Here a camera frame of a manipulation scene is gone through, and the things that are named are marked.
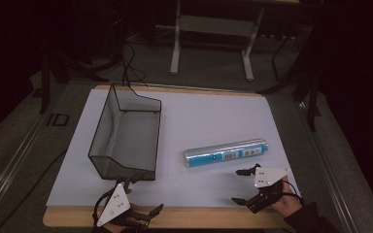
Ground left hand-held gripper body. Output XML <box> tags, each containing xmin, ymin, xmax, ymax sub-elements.
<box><xmin>92</xmin><ymin>183</ymin><xmax>151</xmax><ymax>229</ymax></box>

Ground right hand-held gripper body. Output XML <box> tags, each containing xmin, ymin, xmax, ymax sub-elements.
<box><xmin>244</xmin><ymin>166</ymin><xmax>292</xmax><ymax>215</ymax></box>

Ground silver and blue foil roll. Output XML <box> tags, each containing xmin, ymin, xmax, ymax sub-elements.
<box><xmin>184</xmin><ymin>138</ymin><xmax>269</xmax><ymax>168</ymax></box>

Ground black wire mesh basket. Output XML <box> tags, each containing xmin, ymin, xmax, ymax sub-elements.
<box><xmin>87</xmin><ymin>83</ymin><xmax>162</xmax><ymax>182</ymax></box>

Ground person's left hand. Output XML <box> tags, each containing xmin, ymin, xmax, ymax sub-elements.
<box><xmin>103</xmin><ymin>203</ymin><xmax>144</xmax><ymax>233</ymax></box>

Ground person's right hand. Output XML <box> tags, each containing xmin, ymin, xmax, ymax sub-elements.
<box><xmin>270</xmin><ymin>175</ymin><xmax>305</xmax><ymax>223</ymax></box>

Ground white sheet table cover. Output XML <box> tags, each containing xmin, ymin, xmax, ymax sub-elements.
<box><xmin>45</xmin><ymin>87</ymin><xmax>303</xmax><ymax>209</ymax></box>

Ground black metal stand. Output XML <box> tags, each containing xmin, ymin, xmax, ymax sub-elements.
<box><xmin>37</xmin><ymin>45</ymin><xmax>111</xmax><ymax>115</ymax></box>
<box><xmin>256</xmin><ymin>28</ymin><xmax>326</xmax><ymax>132</ymax></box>

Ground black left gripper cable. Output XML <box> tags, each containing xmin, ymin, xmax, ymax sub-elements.
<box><xmin>91</xmin><ymin>188</ymin><xmax>118</xmax><ymax>224</ymax></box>

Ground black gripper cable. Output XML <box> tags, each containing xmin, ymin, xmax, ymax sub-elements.
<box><xmin>91</xmin><ymin>188</ymin><xmax>118</xmax><ymax>224</ymax></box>
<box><xmin>281</xmin><ymin>179</ymin><xmax>305</xmax><ymax>207</ymax></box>

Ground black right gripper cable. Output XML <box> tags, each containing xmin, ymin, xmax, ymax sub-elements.
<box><xmin>281</xmin><ymin>179</ymin><xmax>305</xmax><ymax>207</ymax></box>

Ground grey metal floor rail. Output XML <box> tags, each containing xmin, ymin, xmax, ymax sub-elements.
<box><xmin>0</xmin><ymin>108</ymin><xmax>51</xmax><ymax>224</ymax></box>
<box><xmin>295</xmin><ymin>100</ymin><xmax>365</xmax><ymax>233</ymax></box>

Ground black floor cable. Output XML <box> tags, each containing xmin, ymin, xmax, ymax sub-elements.
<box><xmin>0</xmin><ymin>148</ymin><xmax>70</xmax><ymax>233</ymax></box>

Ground black hanging cables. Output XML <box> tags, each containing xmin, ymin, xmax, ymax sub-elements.
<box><xmin>108</xmin><ymin>9</ymin><xmax>150</xmax><ymax>89</ymax></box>

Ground white metal desk frame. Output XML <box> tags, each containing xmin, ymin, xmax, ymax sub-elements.
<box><xmin>169</xmin><ymin>0</ymin><xmax>267</xmax><ymax>83</ymax></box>

